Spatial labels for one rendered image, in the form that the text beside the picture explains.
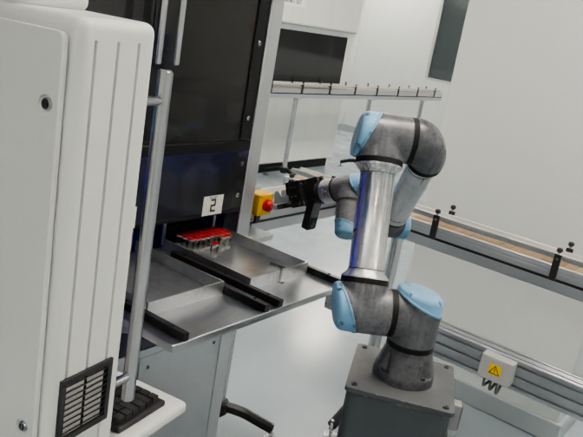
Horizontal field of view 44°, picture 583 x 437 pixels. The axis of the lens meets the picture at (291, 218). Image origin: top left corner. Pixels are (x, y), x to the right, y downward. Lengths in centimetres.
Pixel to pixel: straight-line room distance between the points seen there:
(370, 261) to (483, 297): 173
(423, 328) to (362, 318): 15
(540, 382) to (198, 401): 120
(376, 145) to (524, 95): 158
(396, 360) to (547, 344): 165
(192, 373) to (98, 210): 133
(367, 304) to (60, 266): 82
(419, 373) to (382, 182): 46
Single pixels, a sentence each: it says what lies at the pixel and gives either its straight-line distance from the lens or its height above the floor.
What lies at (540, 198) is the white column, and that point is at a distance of 323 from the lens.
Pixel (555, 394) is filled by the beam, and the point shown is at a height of 49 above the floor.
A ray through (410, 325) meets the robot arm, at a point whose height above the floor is 95.
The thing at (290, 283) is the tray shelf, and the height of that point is 88.
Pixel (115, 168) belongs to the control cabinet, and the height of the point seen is 133.
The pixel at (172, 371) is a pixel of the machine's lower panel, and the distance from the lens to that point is 230.
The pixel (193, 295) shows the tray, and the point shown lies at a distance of 180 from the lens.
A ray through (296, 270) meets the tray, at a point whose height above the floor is 90.
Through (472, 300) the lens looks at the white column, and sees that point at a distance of 342.
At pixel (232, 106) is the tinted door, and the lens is 212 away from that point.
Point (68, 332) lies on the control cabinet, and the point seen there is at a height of 109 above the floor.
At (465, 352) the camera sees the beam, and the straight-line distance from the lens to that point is 283.
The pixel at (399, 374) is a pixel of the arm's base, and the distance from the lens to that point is 177.
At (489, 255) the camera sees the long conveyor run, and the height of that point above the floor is 89.
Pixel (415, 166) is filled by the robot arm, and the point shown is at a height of 129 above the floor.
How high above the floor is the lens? 160
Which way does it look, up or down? 16 degrees down
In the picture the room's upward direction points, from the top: 10 degrees clockwise
